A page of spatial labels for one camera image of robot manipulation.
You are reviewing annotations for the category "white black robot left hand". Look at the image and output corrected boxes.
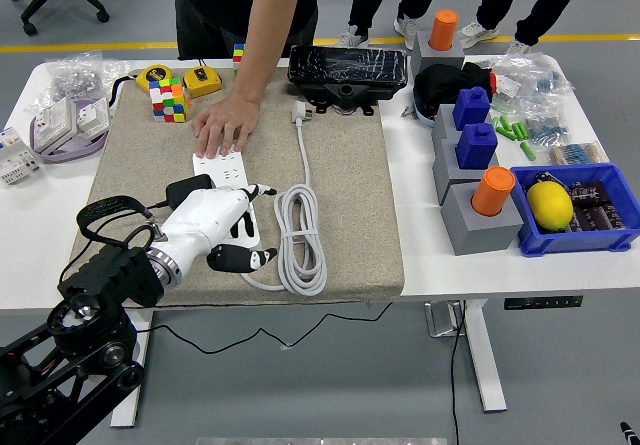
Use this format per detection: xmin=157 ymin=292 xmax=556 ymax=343
xmin=158 ymin=183 xmax=279 ymax=277

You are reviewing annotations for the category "clear bag of screws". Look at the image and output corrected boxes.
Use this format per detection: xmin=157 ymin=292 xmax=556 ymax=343
xmin=44 ymin=50 xmax=104 ymax=101

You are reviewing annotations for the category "brown capacitor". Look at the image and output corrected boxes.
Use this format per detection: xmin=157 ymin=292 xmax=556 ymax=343
xmin=569 ymin=181 xmax=614 ymax=209
xmin=597 ymin=203 xmax=629 ymax=231
xmin=569 ymin=207 xmax=601 ymax=234

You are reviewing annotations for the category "black plastic-wrapped tray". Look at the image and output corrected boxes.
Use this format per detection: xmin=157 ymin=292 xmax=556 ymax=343
xmin=287 ymin=44 xmax=409 ymax=116

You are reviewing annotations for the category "black metal clip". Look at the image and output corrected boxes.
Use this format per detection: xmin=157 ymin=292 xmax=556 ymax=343
xmin=533 ymin=170 xmax=569 ymax=189

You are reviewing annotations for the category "clear bag of tan resistors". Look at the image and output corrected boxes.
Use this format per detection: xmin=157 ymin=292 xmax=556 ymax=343
xmin=547 ymin=140 xmax=610 ymax=167

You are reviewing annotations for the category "round yellow tape measure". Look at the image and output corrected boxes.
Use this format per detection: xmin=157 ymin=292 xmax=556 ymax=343
xmin=109 ymin=63 xmax=174 ymax=115

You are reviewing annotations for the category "black table control panel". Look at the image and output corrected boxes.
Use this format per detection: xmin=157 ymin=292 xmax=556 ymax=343
xmin=503 ymin=294 xmax=584 ymax=311

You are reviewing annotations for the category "thin black adapter cord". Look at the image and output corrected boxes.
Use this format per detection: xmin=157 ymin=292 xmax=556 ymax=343
xmin=134 ymin=199 xmax=394 ymax=356

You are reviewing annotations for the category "black cloth cap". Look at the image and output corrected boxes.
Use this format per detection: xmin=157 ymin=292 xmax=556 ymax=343
xmin=412 ymin=62 xmax=497 ymax=119

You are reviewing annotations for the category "clear bag of blue resistors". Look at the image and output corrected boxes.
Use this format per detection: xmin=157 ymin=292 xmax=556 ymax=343
xmin=519 ymin=107 xmax=571 ymax=146

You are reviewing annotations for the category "person's left hand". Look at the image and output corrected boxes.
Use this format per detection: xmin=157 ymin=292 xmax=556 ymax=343
xmin=191 ymin=93 xmax=262 ymax=160

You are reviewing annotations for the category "white power strip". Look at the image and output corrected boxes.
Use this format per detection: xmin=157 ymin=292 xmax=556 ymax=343
xmin=192 ymin=149 xmax=263 ymax=247

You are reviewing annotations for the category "black power adapter plug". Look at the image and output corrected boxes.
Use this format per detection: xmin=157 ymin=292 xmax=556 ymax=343
xmin=164 ymin=173 xmax=217 ymax=211

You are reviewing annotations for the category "grey holder block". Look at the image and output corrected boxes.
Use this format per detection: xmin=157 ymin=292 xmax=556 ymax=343
xmin=431 ymin=103 xmax=464 ymax=152
xmin=432 ymin=137 xmax=501 ymax=206
xmin=410 ymin=30 xmax=466 ymax=74
xmin=440 ymin=180 xmax=525 ymax=257

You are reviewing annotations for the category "large clear bag of resistors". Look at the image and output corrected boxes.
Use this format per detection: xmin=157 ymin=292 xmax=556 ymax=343
xmin=492 ymin=50 xmax=575 ymax=112

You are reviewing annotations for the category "person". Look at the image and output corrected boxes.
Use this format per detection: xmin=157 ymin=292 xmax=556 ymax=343
xmin=457 ymin=0 xmax=596 ymax=57
xmin=168 ymin=0 xmax=320 ymax=61
xmin=335 ymin=0 xmax=445 ymax=51

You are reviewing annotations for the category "yellow lemon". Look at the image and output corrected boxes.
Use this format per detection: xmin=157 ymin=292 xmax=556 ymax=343
xmin=526 ymin=180 xmax=575 ymax=232

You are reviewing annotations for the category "blue plastic bin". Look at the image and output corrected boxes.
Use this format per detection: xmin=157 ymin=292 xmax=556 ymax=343
xmin=509 ymin=162 xmax=640 ymax=259

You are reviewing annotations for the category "grey-brown fabric mat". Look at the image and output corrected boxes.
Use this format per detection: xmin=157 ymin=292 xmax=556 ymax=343
xmin=69 ymin=68 xmax=407 ymax=309

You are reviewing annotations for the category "white power cord with plug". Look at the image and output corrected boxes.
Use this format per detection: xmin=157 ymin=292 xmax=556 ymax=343
xmin=239 ymin=99 xmax=330 ymax=297

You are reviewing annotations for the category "square yellow tape measure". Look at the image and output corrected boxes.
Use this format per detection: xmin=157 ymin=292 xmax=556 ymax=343
xmin=182 ymin=58 xmax=224 ymax=99

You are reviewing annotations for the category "white circuit breaker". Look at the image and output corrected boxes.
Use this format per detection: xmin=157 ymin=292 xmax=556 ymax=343
xmin=0 ymin=127 xmax=42 ymax=187

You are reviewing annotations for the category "orange cylinder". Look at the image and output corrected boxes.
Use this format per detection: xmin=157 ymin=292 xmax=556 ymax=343
xmin=429 ymin=8 xmax=461 ymax=52
xmin=470 ymin=166 xmax=517 ymax=217

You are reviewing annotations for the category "white table leg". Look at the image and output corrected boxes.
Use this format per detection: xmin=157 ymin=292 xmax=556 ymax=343
xmin=109 ymin=307 xmax=154 ymax=429
xmin=462 ymin=298 xmax=509 ymax=414

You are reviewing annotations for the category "black hanging cable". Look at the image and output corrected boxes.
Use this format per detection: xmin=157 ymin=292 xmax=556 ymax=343
xmin=448 ymin=300 xmax=469 ymax=445

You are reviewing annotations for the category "silver box under table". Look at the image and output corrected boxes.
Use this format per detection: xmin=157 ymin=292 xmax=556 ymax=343
xmin=424 ymin=300 xmax=467 ymax=339

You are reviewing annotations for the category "blue square peg block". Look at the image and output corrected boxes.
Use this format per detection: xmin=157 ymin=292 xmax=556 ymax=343
xmin=455 ymin=123 xmax=500 ymax=171
xmin=452 ymin=86 xmax=492 ymax=132

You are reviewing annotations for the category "purple tray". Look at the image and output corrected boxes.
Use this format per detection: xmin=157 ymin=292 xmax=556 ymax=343
xmin=29 ymin=95 xmax=112 ymax=164

